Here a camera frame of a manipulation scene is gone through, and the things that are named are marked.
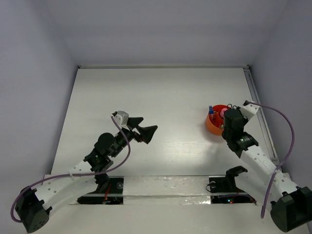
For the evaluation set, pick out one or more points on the orange round divided container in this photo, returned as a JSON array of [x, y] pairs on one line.
[[214, 126]]

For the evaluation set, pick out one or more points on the black scissors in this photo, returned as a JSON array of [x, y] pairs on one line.
[[230, 106]]

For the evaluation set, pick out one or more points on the blue white glue bottle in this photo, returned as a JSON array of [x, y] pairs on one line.
[[211, 113]]

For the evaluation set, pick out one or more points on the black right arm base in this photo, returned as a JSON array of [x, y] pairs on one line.
[[225, 183]]

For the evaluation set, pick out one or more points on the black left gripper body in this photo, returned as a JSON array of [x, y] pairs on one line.
[[132, 134]]

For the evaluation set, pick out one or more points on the aluminium table edge rail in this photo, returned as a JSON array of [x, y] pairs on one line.
[[268, 141]]

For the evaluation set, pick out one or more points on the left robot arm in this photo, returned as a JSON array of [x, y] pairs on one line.
[[37, 202]]

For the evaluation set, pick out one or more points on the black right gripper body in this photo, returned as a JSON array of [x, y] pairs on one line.
[[224, 134]]

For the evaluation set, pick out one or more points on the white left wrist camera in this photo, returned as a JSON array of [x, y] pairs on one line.
[[120, 118]]

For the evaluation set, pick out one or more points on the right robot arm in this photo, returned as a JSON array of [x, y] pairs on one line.
[[289, 205]]

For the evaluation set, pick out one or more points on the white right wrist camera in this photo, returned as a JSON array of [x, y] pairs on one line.
[[249, 110]]

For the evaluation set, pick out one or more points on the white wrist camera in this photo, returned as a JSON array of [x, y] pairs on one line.
[[249, 110], [120, 118]]

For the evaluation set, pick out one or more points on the pink round eraser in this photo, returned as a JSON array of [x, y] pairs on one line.
[[221, 113]]

